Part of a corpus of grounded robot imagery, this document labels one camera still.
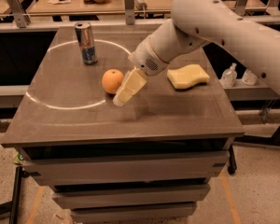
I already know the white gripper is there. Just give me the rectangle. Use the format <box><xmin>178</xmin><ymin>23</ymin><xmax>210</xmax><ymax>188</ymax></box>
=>
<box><xmin>113</xmin><ymin>36</ymin><xmax>168</xmax><ymax>106</ymax></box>

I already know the orange fruit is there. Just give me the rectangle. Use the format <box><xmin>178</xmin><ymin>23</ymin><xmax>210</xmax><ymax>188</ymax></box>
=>
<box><xmin>102</xmin><ymin>69</ymin><xmax>124</xmax><ymax>94</ymax></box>

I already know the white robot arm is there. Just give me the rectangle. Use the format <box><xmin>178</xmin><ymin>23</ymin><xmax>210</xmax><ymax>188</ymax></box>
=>
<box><xmin>113</xmin><ymin>0</ymin><xmax>280</xmax><ymax>106</ymax></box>

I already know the yellow sponge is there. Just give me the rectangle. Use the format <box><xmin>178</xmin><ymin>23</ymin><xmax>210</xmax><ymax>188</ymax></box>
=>
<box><xmin>167</xmin><ymin>64</ymin><xmax>210</xmax><ymax>90</ymax></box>

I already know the silver blue drink can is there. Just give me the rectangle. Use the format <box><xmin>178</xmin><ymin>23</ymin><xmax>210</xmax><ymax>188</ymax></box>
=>
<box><xmin>75</xmin><ymin>22</ymin><xmax>98</xmax><ymax>65</ymax></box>

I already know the white power strip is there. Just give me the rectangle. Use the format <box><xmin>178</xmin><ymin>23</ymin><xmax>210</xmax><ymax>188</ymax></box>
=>
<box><xmin>134</xmin><ymin>0</ymin><xmax>147</xmax><ymax>10</ymax></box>

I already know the grey drawer cabinet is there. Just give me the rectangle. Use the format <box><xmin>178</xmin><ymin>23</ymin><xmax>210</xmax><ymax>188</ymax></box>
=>
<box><xmin>2</xmin><ymin>27</ymin><xmax>243</xmax><ymax>223</ymax></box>

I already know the clear sanitizer bottle left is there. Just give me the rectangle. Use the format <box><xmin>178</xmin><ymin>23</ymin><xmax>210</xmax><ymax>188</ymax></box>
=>
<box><xmin>220</xmin><ymin>63</ymin><xmax>237</xmax><ymax>88</ymax></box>

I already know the clear sanitizer bottle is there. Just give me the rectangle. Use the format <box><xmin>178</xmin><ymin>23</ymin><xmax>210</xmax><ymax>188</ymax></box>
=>
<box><xmin>220</xmin><ymin>63</ymin><xmax>237</xmax><ymax>88</ymax></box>
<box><xmin>242</xmin><ymin>69</ymin><xmax>258</xmax><ymax>86</ymax></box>

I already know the clear sanitizer bottle right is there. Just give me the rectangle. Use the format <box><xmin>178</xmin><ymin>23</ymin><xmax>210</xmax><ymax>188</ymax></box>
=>
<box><xmin>242</xmin><ymin>69</ymin><xmax>258</xmax><ymax>86</ymax></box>

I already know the middle metal bracket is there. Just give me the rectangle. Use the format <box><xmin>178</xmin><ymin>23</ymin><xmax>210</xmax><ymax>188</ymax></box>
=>
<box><xmin>124</xmin><ymin>0</ymin><xmax>134</xmax><ymax>25</ymax></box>

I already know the left metal bracket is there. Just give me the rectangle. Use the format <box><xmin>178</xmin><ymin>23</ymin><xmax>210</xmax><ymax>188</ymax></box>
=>
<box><xmin>7</xmin><ymin>0</ymin><xmax>30</xmax><ymax>28</ymax></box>

